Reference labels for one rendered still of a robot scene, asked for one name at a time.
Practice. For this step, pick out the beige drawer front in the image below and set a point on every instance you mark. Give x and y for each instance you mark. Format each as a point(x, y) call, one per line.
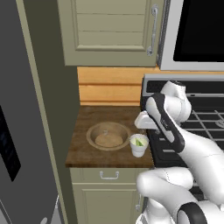
point(108, 175)

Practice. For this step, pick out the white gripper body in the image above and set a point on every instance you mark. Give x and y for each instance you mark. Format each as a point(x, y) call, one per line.
point(144, 121)

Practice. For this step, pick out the black and silver stove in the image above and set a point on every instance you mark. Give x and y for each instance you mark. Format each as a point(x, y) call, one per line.
point(204, 122)

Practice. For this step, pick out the tan ice bowl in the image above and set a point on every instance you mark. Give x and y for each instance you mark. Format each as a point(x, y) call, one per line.
point(108, 136)

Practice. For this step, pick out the grey fridge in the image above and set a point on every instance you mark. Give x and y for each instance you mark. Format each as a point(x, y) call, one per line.
point(20, 122)

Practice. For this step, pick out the white glass of lemonade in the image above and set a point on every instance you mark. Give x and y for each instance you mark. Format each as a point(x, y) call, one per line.
point(138, 145)

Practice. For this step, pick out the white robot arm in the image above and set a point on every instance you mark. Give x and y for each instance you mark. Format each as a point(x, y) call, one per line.
point(201, 157)

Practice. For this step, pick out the white microwave oven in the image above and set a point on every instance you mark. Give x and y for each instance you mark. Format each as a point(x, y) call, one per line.
point(194, 33)

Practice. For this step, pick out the beige base cupboard door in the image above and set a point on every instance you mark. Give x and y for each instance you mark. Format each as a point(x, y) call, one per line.
point(106, 204)

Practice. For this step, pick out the beige wall cupboard door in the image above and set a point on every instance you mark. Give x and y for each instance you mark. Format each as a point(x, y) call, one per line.
point(110, 29)

